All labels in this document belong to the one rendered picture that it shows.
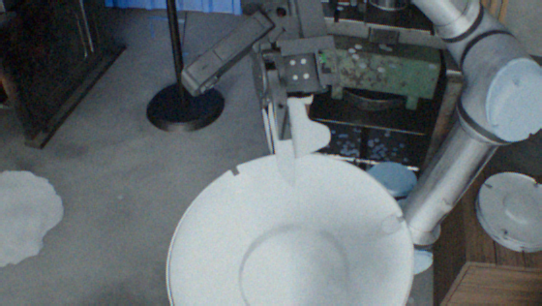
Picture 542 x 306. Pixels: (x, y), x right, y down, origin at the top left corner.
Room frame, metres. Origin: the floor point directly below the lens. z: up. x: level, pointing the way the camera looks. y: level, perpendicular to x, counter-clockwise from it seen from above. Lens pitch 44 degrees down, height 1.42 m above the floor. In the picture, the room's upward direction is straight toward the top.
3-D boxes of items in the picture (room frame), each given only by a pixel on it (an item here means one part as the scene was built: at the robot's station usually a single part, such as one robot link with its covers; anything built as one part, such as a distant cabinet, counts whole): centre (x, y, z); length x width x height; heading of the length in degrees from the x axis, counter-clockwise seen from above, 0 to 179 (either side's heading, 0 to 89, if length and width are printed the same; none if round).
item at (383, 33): (1.31, -0.36, 0.72); 0.25 x 0.14 x 0.14; 168
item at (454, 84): (1.56, -0.69, 0.45); 0.92 x 0.12 x 0.90; 168
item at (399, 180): (0.69, -0.27, 0.62); 0.13 x 0.12 x 0.14; 2
